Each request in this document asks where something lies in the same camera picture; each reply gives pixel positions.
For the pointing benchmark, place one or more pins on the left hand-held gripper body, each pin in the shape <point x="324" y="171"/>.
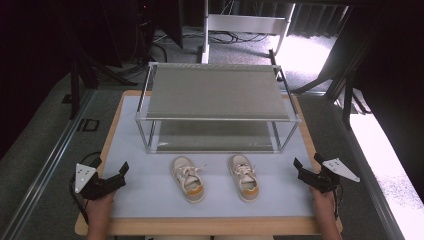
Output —
<point x="87" y="180"/>

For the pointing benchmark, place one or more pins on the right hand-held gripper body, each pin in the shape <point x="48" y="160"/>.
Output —
<point x="330" y="175"/>

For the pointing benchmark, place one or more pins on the beige child's shoe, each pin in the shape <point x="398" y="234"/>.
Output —
<point x="188" y="180"/>
<point x="245" y="178"/>

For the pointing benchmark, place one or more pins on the grey two-tier shoe rack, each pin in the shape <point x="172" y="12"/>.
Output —
<point x="216" y="91"/>

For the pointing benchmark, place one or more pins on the person's left hand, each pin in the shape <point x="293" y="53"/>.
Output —
<point x="100" y="204"/>

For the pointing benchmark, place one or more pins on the person's right hand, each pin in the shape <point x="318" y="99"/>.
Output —
<point x="321" y="201"/>

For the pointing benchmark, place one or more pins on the white table mat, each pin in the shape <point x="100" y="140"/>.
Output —
<point x="150" y="196"/>

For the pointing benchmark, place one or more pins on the black metal stand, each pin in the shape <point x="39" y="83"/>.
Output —
<point x="75" y="86"/>
<point x="346" y="83"/>

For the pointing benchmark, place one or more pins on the white metal stand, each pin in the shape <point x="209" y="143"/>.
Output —
<point x="246" y="24"/>

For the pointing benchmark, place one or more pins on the metal floor rail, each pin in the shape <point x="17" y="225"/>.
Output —
<point x="370" y="173"/>
<point x="43" y="173"/>

